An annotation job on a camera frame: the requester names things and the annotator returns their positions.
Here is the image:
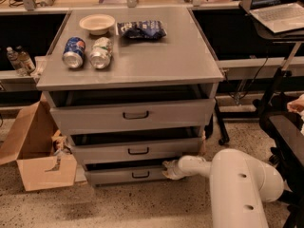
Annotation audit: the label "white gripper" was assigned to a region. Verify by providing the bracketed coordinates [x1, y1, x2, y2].
[162, 156, 206, 181]

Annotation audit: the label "grey bottom drawer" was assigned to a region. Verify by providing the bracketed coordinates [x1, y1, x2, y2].
[85, 157, 179, 186]

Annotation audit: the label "grey drawer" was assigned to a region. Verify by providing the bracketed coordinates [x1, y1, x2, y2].
[85, 157, 179, 186]
[72, 127, 202, 165]
[51, 85, 215, 136]

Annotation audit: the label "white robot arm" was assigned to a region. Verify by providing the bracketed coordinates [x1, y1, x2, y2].
[163, 149, 284, 228]

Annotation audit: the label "grey middle drawer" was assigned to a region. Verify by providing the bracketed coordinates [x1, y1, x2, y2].
[72, 127, 202, 165]

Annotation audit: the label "grey drawer cabinet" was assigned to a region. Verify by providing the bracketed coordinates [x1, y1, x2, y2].
[36, 6, 224, 187]

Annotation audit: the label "grey top drawer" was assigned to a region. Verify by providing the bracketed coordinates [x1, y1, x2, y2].
[51, 85, 215, 136]

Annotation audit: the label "open cardboard box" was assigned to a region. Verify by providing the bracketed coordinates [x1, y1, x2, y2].
[0, 99, 77, 191]

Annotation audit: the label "black rolling laptop stand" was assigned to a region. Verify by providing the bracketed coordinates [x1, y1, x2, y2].
[238, 0, 304, 118]

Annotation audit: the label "black office chair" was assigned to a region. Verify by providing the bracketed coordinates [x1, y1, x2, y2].
[253, 93, 304, 228]

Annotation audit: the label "blue chip bag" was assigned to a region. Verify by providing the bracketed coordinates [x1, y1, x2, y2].
[116, 20, 166, 39]

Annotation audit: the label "blue pepsi can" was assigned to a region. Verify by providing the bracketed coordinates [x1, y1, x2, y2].
[62, 37, 86, 68]

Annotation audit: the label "white paper bowl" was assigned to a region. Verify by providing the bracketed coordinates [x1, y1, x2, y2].
[79, 14, 115, 35]

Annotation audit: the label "brown drink bottle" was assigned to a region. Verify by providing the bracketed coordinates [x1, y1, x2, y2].
[16, 46, 35, 73]

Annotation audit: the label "clear water bottle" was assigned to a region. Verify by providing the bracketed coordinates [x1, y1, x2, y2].
[7, 47, 28, 77]

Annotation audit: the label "silver laptop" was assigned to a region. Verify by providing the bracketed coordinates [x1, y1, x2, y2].
[249, 0, 304, 33]

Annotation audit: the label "black hanging cable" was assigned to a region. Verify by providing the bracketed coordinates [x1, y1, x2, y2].
[223, 56, 269, 102]

